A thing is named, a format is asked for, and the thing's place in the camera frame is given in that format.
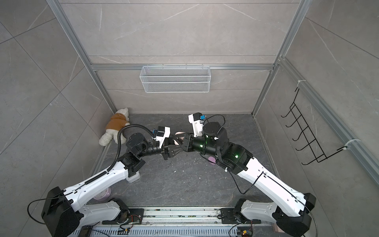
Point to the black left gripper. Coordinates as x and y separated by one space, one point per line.
167 150

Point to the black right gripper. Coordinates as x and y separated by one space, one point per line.
187 144

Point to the purple earbud charging case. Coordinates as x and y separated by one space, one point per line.
212 160

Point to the pink earbud charging case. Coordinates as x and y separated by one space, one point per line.
179 138

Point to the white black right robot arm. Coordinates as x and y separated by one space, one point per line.
289 209

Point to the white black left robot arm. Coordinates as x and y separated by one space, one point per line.
61 211

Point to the white digital scale device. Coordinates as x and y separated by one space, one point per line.
134 177

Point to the white teddy bear brown hoodie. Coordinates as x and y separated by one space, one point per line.
119 120

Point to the purple round container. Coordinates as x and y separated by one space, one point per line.
105 194

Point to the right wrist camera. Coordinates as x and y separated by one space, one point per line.
197 122

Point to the white wire mesh basket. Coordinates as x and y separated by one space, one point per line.
175 79

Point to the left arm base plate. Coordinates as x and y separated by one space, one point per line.
132 216

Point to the aluminium rail front frame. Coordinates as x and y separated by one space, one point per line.
181 222

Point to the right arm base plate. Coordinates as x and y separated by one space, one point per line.
231 216

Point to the black wire hook rack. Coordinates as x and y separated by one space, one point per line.
306 132

